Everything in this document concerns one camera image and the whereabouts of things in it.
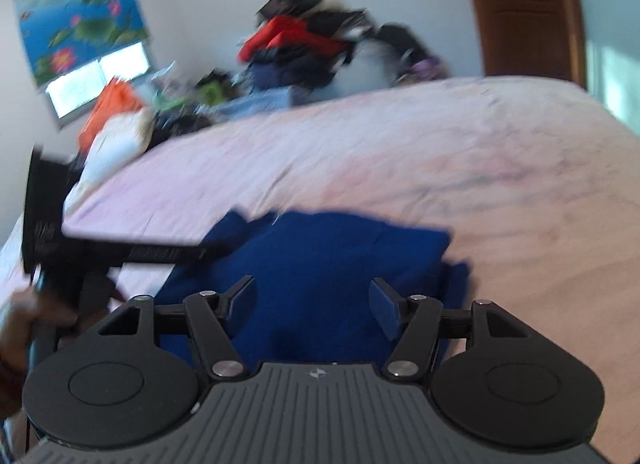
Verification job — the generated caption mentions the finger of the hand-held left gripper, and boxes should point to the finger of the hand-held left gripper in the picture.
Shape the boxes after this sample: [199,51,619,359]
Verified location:
[120,236,237,268]

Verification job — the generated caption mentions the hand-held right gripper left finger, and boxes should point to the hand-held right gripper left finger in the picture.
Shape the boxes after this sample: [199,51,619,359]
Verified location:
[92,274,259,382]

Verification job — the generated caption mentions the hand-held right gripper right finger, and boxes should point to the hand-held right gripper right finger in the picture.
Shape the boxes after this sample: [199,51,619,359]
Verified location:
[368,277,541,380]

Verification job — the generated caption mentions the blue garment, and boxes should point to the blue garment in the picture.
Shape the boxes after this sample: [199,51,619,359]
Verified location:
[155,209,473,371]

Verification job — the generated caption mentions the pile of mixed clothes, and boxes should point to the pile of mixed clothes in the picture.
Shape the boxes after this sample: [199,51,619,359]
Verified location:
[236,0,448,97]

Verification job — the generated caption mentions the person's left hand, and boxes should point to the person's left hand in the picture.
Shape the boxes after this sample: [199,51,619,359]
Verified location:
[0,288,80,371]

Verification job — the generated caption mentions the white pillow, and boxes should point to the white pillow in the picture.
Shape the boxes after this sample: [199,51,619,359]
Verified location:
[64,111,157,207]

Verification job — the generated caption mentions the orange bag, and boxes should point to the orange bag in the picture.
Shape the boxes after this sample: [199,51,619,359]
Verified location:
[77,78,147,152]

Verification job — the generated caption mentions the pink bed blanket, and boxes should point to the pink bed blanket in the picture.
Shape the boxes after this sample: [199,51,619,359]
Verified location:
[0,74,640,464]

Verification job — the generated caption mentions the green cloth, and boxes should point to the green cloth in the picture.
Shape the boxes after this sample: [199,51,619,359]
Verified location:
[194,71,237,105]

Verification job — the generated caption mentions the light blue cloth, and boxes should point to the light blue cloth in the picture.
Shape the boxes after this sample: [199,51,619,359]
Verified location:
[217,86,297,119]

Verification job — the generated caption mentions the lotus print roller blind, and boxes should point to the lotus print roller blind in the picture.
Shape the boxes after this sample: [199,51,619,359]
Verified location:
[10,0,151,90]

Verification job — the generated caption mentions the frosted glass wardrobe door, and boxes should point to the frosted glass wardrobe door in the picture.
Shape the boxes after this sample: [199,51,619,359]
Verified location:
[584,36,640,137]

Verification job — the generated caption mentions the brown wooden door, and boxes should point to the brown wooden door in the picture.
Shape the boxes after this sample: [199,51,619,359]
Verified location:
[456,0,590,90]

